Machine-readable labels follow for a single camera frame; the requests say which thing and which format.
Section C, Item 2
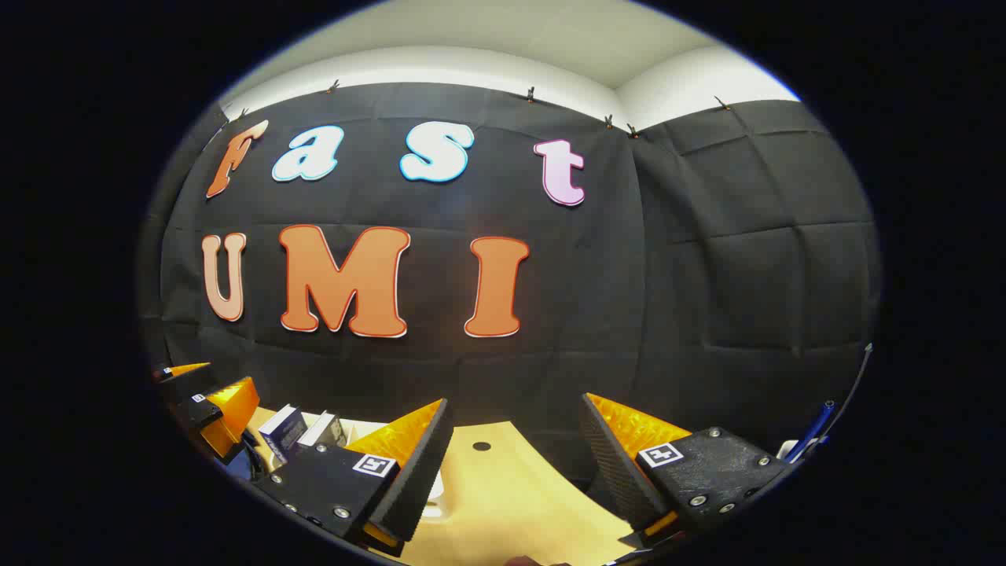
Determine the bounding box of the blue rod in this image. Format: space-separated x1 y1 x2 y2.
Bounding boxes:
786 401 835 465

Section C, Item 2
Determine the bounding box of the blue book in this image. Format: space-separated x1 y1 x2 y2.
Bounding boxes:
258 404 309 466

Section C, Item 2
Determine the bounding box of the black cable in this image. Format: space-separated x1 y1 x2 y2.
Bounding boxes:
825 343 875 441

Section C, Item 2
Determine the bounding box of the white portrait cover book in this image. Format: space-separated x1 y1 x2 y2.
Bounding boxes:
297 412 348 453

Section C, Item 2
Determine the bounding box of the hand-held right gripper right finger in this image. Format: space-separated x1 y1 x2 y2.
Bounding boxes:
580 392 789 549

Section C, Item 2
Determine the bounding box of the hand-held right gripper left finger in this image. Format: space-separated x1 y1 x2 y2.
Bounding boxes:
258 398 455 559

